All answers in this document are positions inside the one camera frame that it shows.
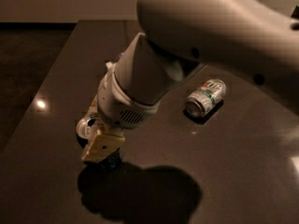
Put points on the dark blue pepsi can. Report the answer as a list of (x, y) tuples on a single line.
[(109, 160)]

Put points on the clear plastic water bottle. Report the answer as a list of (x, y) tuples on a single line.
[(110, 64)]

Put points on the silver green 7up can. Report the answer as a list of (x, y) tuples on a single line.
[(201, 101)]

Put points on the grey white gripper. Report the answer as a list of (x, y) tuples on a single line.
[(120, 111)]

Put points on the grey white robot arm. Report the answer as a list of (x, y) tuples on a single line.
[(177, 39)]

